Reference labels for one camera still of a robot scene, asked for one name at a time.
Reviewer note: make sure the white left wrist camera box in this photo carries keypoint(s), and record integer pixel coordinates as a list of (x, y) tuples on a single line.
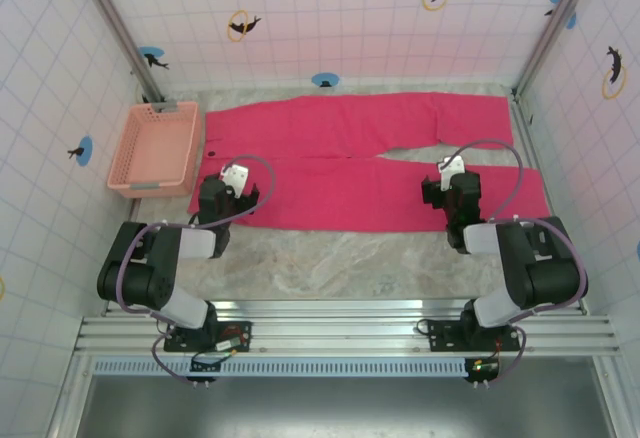
[(237, 175)]

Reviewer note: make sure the pink long pants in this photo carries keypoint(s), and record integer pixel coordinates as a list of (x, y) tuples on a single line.
[(325, 123)]

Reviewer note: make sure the aluminium corner post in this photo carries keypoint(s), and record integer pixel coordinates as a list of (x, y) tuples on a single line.
[(555, 23), (120, 28)]

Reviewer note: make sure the aluminium rail beam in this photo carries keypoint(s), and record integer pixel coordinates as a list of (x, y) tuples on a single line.
[(340, 328)]

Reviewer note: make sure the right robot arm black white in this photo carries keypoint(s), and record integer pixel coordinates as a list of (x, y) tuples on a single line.
[(545, 278)]

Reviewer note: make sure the grey metal panel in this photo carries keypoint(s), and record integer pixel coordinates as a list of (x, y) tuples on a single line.
[(350, 408)]

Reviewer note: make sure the blue circle shark sticker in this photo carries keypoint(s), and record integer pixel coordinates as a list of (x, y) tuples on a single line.
[(152, 57)]

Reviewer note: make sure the blue circle fish sticker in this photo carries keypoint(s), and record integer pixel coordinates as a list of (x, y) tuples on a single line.
[(82, 150)]

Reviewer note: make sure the small right circuit board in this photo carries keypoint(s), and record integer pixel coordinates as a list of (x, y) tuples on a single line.
[(482, 369)]

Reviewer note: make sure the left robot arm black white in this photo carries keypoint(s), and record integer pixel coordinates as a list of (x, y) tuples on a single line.
[(150, 283)]

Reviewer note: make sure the small left circuit board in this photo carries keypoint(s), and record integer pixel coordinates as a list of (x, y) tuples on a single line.
[(202, 369)]

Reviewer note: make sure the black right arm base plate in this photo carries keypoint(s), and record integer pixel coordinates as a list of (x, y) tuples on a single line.
[(445, 335)]

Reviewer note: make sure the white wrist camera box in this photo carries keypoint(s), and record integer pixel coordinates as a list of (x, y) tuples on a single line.
[(450, 170), (237, 175)]

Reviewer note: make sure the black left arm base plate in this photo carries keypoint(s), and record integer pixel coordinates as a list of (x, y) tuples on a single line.
[(235, 333)]

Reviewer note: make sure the small circuit board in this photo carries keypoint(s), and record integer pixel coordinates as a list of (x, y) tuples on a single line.
[(482, 369), (202, 369)]

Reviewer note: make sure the pink plastic basket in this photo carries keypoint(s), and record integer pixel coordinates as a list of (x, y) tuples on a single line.
[(150, 148)]

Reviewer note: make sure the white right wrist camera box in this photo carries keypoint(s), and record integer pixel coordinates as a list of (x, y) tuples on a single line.
[(450, 170)]

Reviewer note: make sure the aluminium side rail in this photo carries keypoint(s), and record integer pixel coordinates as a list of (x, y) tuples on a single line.
[(535, 158)]

